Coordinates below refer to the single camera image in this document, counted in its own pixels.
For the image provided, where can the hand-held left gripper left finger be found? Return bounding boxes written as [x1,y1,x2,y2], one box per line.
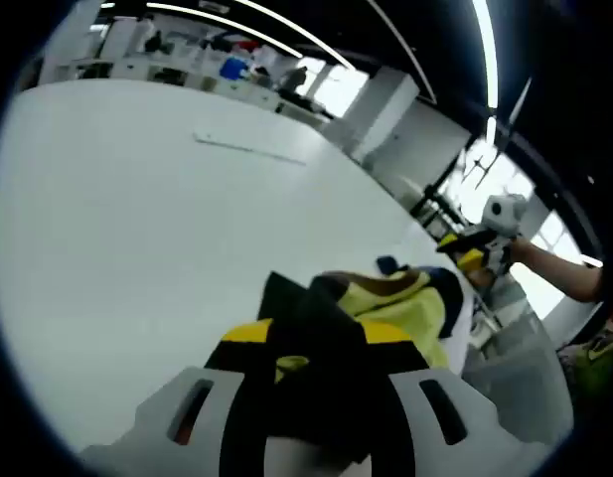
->
[79,318,278,477]

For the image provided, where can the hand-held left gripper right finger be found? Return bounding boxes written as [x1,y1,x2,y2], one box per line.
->
[360,320,541,477]

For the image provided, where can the yellow blue black garment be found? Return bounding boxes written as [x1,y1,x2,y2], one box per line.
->
[258,255,467,441]

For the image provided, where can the person's left hand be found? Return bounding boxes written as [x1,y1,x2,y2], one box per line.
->
[263,435,373,477]

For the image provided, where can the black metal rack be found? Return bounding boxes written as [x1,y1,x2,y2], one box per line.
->
[413,161,469,238]

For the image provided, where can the grey tilted panel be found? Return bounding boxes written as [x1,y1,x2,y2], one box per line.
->
[507,77,535,128]

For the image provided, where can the white pillar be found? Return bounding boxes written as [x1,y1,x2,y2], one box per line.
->
[353,67,422,163]

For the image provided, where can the colourful cloth pile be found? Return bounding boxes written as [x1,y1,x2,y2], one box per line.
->
[556,322,613,394]

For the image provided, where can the wide ceiling light strip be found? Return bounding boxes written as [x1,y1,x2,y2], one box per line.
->
[470,0,500,146]

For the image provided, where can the blue storage bin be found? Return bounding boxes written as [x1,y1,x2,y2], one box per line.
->
[220,57,250,80]

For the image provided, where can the white lab bench row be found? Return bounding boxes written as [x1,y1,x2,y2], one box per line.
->
[52,49,333,123]

